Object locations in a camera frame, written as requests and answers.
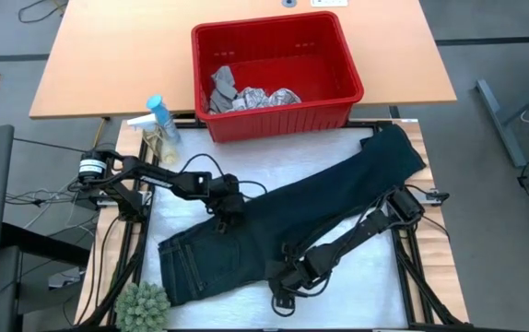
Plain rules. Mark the white patterned crumpled garment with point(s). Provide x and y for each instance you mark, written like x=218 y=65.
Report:
x=264 y=98

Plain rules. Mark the blue Febreze spray bottle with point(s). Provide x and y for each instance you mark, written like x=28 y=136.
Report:
x=163 y=117

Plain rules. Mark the grey metal desk leg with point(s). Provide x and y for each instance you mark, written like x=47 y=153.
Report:
x=495 y=120

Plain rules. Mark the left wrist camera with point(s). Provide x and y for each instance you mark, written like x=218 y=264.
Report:
x=221 y=227

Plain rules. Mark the black aluminium table frame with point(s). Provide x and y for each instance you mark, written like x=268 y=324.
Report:
x=403 y=276

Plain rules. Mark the clear spray bottle white trigger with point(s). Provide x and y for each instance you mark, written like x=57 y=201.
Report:
x=161 y=147

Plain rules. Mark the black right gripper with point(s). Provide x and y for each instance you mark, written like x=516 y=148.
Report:
x=313 y=267

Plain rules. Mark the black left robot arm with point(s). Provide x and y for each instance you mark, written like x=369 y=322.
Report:
x=172 y=181

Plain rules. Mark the white desk power outlet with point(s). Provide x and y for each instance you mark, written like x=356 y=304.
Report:
x=329 y=3

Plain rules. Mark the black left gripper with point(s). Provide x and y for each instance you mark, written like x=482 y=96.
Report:
x=233 y=209

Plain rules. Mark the green artificial succulent plant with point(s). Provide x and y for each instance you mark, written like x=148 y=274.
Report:
x=142 y=309

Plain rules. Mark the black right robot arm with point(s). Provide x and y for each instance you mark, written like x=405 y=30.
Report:
x=366 y=226

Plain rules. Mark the grey crumpled garment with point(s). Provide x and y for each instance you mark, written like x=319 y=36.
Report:
x=223 y=92

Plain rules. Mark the dark blue denim jeans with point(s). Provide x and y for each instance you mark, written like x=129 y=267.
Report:
x=338 y=184

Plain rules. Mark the light wooden desk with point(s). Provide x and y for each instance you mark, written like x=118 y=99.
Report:
x=108 y=55

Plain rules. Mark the red plastic laundry bin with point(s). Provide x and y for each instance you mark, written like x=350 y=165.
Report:
x=269 y=124

